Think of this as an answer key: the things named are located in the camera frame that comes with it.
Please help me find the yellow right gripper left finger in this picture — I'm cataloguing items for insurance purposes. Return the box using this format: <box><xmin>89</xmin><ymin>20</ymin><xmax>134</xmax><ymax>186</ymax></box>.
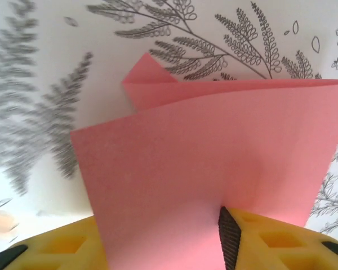
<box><xmin>0</xmin><ymin>216</ymin><xmax>110</xmax><ymax>270</ymax></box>

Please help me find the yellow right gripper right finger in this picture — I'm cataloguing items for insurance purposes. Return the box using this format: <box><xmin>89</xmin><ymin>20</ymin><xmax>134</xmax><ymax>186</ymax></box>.
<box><xmin>218</xmin><ymin>206</ymin><xmax>338</xmax><ymax>270</ymax></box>

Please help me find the pink square paper sheet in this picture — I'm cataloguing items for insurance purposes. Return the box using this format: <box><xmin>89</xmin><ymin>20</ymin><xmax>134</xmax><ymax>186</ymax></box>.
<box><xmin>70</xmin><ymin>52</ymin><xmax>338</xmax><ymax>270</ymax></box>

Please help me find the floral patterned table cover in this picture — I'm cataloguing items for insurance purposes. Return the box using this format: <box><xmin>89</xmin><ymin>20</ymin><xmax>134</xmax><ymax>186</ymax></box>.
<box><xmin>0</xmin><ymin>0</ymin><xmax>338</xmax><ymax>251</ymax></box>

